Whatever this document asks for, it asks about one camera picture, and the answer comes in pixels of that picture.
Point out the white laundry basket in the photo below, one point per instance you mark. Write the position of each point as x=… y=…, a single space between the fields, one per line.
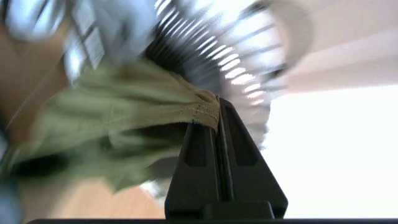
x=224 y=46

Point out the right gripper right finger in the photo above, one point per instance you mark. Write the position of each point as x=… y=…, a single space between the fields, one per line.
x=248 y=183

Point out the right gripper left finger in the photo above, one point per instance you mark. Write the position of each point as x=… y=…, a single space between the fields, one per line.
x=192 y=180

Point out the pale grey garment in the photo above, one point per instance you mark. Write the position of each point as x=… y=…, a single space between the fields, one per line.
x=124 y=25

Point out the green sleeveless shirt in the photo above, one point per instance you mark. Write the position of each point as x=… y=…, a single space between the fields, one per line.
x=124 y=102

